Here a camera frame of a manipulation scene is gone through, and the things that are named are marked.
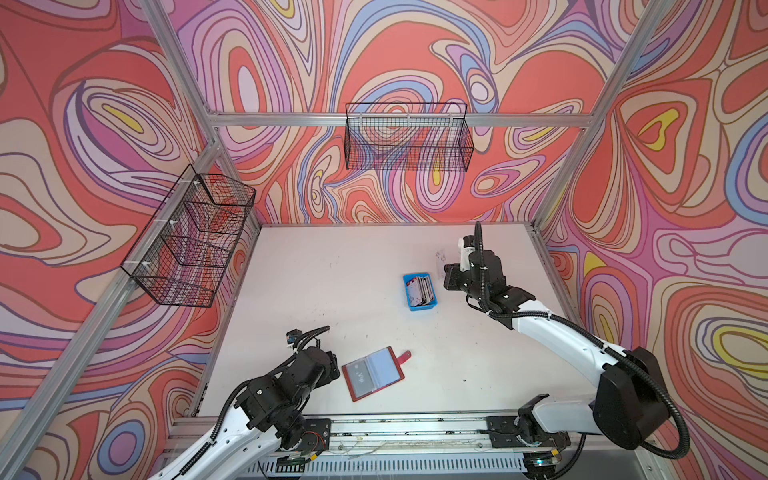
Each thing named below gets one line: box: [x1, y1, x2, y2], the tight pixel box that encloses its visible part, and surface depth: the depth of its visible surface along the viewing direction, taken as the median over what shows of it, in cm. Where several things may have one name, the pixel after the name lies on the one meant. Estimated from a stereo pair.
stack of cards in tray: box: [406, 276, 434, 307], surface depth 98 cm
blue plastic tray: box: [402, 272, 439, 311], surface depth 98 cm
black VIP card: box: [346, 359, 376, 398], surface depth 84 cm
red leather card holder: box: [341, 346, 412, 403], surface depth 84 cm
